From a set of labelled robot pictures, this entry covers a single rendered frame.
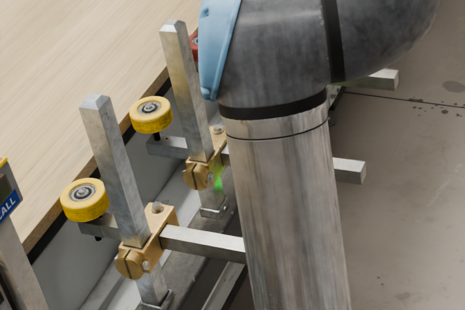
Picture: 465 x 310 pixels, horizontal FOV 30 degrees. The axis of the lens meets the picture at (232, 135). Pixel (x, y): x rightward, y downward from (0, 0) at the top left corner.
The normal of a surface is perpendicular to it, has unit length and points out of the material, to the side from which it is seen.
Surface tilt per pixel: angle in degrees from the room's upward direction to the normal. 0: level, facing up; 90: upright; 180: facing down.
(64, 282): 90
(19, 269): 90
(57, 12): 0
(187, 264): 0
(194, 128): 90
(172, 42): 90
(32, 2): 0
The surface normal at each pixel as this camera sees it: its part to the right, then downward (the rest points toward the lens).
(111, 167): -0.39, 0.60
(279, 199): -0.14, 0.29
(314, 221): 0.47, 0.17
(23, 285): 0.91, 0.11
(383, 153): -0.16, -0.79
